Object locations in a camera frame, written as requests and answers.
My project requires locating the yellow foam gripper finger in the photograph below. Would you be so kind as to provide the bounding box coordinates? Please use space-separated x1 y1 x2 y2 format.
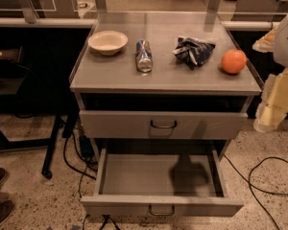
253 68 288 133

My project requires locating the grey drawer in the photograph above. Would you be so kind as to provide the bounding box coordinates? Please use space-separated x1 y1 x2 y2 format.
81 149 244 217
80 110 248 140

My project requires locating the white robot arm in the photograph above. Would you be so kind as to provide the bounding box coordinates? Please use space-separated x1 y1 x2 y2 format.
252 13 288 133

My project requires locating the grey drawer cabinet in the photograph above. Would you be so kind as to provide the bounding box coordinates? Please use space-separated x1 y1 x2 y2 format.
71 12 261 151

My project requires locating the grey top drawer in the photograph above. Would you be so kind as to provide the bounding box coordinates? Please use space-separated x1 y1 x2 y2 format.
80 110 248 140

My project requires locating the orange fruit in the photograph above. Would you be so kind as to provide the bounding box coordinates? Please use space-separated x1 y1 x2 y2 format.
221 50 247 75

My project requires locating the crumpled blue chip bag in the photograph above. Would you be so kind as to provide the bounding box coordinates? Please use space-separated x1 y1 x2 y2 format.
173 36 216 70

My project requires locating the blue silver drink can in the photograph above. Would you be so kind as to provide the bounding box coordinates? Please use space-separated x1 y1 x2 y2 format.
135 40 153 73

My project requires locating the white paper bowl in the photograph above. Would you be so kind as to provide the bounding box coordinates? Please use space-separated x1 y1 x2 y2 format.
87 31 129 56

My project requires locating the black power adapter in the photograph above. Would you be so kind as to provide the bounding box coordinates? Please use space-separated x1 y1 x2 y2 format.
79 135 94 158

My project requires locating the black side table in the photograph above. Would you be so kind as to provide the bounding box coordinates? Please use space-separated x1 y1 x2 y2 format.
0 45 80 180

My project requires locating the black floor cable right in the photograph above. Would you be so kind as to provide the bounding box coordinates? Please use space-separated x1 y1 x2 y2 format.
223 154 288 230

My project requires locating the black floor cable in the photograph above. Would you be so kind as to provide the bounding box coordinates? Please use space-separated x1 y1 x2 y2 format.
223 154 288 230
62 118 121 230

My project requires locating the black floor cable left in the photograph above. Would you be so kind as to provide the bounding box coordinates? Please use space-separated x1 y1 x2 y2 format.
62 118 121 230

